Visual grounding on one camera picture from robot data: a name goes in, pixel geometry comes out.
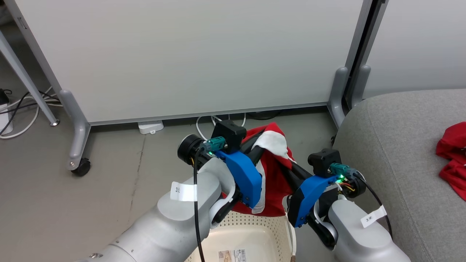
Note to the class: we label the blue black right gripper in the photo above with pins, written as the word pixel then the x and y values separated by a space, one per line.
pixel 311 193

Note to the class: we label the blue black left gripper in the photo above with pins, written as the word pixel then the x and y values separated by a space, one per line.
pixel 244 178

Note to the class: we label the red garment with white trim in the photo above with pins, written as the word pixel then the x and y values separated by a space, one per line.
pixel 273 174

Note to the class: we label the red printed garment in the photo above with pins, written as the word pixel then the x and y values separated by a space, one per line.
pixel 453 160

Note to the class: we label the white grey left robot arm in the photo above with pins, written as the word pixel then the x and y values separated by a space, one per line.
pixel 164 225

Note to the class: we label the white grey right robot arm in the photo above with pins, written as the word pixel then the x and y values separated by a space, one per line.
pixel 360 236

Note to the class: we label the grey fabric sofa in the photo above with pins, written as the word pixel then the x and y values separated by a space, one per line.
pixel 393 153

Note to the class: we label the beige perforated laundry basket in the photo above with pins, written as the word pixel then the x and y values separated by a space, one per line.
pixel 247 233

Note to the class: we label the printed paper label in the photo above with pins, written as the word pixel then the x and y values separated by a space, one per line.
pixel 233 255

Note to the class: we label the small white plastic box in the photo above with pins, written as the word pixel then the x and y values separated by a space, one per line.
pixel 150 127

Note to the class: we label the large white partition panel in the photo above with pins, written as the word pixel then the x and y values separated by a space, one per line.
pixel 189 58

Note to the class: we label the black caster wheel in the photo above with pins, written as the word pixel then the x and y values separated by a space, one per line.
pixel 82 168

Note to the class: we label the white partition panel, black edge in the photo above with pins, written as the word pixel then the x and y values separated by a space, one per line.
pixel 418 43

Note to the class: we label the white power strip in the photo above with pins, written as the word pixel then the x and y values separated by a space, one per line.
pixel 5 120

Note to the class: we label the black power adapter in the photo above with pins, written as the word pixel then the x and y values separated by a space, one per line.
pixel 3 96

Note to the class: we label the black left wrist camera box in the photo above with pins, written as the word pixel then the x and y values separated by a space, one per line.
pixel 228 135

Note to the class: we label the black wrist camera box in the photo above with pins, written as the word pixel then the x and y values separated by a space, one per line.
pixel 228 135
pixel 324 160

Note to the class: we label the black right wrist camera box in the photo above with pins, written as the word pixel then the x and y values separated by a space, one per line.
pixel 324 160

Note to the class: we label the grey metal table frame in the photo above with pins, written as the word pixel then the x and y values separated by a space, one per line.
pixel 25 78

